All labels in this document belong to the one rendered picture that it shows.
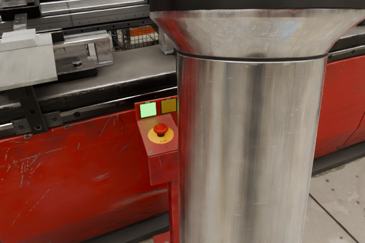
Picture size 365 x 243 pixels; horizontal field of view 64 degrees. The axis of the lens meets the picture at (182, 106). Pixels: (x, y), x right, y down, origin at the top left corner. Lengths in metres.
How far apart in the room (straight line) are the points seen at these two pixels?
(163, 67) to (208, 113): 0.80
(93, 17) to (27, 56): 0.44
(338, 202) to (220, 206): 1.67
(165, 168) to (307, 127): 0.67
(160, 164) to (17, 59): 0.44
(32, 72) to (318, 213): 1.47
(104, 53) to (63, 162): 0.37
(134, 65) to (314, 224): 1.19
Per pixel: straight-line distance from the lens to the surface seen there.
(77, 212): 1.23
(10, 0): 0.93
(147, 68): 0.94
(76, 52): 0.95
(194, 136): 0.16
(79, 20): 1.20
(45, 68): 0.75
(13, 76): 0.74
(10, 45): 0.87
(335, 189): 1.89
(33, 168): 1.04
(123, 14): 1.22
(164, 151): 0.78
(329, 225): 1.72
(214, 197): 0.17
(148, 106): 0.86
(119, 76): 0.91
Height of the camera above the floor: 1.32
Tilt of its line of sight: 36 degrees down
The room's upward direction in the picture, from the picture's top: straight up
